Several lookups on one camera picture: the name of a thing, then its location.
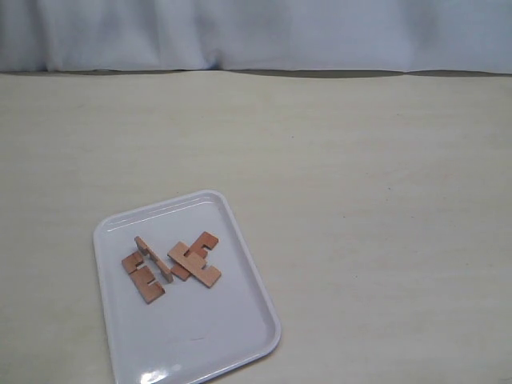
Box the white plastic tray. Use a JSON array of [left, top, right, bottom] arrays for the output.
[[93, 190, 282, 383]]

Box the white backdrop cloth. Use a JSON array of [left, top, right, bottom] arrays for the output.
[[1, 1, 511, 74]]

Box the wooden notched piece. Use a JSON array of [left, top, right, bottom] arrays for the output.
[[134, 236, 174, 283], [184, 232, 218, 279], [168, 242, 222, 288], [122, 251, 165, 304]]

